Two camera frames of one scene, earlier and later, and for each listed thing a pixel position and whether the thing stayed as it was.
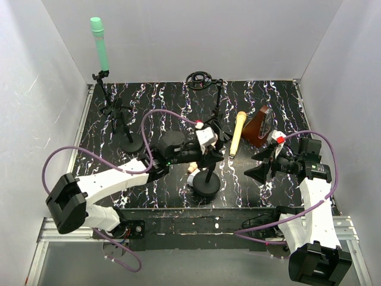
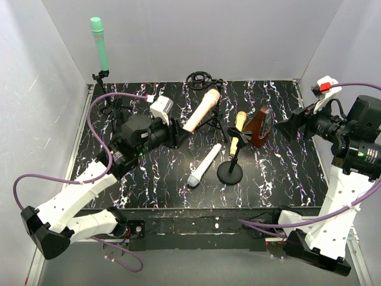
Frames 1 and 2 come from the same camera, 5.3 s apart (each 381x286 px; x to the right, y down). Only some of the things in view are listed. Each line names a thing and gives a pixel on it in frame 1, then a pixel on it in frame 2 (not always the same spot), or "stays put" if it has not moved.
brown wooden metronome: [256, 128] stays put
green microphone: [98, 30] stays put
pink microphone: [193, 165] -> [211, 100]
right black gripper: [274, 162] -> [300, 123]
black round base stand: [203, 188] -> [231, 172]
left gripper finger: [210, 158] -> [181, 134]
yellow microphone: [239, 127] stays put
